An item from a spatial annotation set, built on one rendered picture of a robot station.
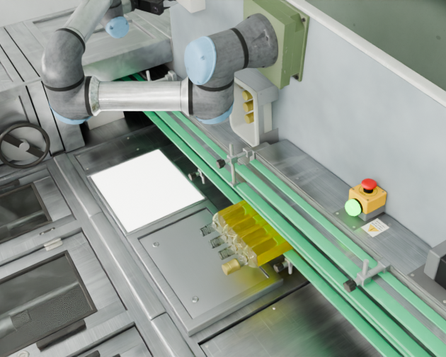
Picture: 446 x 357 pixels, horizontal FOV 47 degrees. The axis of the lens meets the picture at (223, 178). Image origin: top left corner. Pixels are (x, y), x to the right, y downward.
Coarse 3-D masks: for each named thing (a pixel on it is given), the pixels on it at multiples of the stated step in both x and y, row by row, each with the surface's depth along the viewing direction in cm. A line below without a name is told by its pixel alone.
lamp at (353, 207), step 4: (348, 200) 135; (352, 200) 134; (356, 200) 134; (348, 204) 134; (352, 204) 134; (356, 204) 134; (360, 204) 134; (348, 208) 135; (352, 208) 134; (356, 208) 133; (360, 208) 134; (348, 212) 136; (352, 212) 134; (356, 212) 134; (360, 212) 135
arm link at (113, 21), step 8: (112, 8) 166; (120, 8) 168; (104, 16) 168; (112, 16) 168; (120, 16) 169; (104, 24) 171; (112, 24) 168; (120, 24) 169; (128, 24) 171; (112, 32) 169; (120, 32) 171
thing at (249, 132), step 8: (248, 88) 161; (240, 96) 177; (256, 96) 161; (240, 104) 179; (256, 104) 161; (232, 112) 179; (240, 112) 180; (248, 112) 182; (256, 112) 163; (232, 120) 181; (240, 120) 183; (256, 120) 165; (232, 128) 182; (240, 128) 181; (248, 128) 180; (256, 128) 166; (240, 136) 179; (248, 136) 177; (256, 136) 168; (256, 144) 171
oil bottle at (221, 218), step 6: (234, 204) 164; (240, 204) 164; (246, 204) 164; (222, 210) 162; (228, 210) 162; (234, 210) 162; (240, 210) 162; (246, 210) 162; (252, 210) 163; (216, 216) 161; (222, 216) 160; (228, 216) 160; (234, 216) 160; (240, 216) 161; (216, 222) 160; (222, 222) 159; (228, 222) 159; (222, 228) 160
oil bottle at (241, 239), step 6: (264, 222) 157; (252, 228) 155; (258, 228) 155; (264, 228) 155; (270, 228) 155; (240, 234) 154; (246, 234) 154; (252, 234) 153; (258, 234) 153; (264, 234) 153; (234, 240) 153; (240, 240) 152; (246, 240) 152; (252, 240) 152; (234, 246) 152; (240, 246) 151; (240, 252) 152
